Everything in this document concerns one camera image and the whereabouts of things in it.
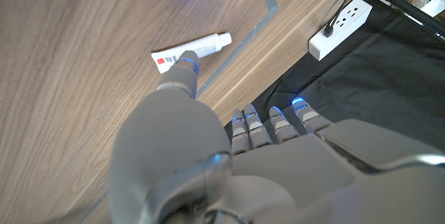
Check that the black backdrop cloth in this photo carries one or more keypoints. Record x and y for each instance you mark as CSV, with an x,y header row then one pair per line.
x,y
382,78

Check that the white power strip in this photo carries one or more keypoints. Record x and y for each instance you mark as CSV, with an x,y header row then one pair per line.
x,y
342,25

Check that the white toothpaste tube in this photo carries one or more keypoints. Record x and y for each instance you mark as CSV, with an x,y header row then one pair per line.
x,y
206,46

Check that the black backdrop stand pole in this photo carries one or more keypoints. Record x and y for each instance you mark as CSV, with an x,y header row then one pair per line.
x,y
403,5

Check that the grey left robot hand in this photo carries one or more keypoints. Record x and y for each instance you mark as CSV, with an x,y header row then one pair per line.
x,y
278,182

